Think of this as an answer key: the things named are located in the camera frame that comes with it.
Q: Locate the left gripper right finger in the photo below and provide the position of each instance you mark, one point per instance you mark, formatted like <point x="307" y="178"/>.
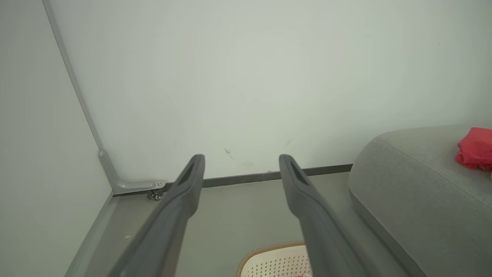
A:
<point x="323" y="238"/>

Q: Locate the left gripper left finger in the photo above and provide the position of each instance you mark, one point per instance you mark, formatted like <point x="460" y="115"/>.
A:
<point x="165" y="231"/>

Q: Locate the white garment with red stripes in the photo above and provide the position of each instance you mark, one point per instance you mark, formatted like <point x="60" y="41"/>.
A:
<point x="305" y="275"/>

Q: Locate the grey fabric sofa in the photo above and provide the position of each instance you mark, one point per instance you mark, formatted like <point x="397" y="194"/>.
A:
<point x="423" y="192"/>

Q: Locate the black caster wheel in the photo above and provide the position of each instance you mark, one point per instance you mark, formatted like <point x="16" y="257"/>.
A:
<point x="157" y="194"/>

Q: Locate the white perforated laundry basket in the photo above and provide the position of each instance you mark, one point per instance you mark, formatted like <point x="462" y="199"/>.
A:
<point x="269" y="262"/>

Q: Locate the black baseboard strip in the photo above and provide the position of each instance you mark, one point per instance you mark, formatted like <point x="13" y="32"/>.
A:
<point x="238" y="179"/>

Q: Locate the grey metal corner bracket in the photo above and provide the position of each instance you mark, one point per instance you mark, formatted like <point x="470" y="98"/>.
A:
<point x="130" y="185"/>

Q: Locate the grey wall corner trim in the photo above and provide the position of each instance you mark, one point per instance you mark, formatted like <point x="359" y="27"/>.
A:
<point x="71" y="73"/>

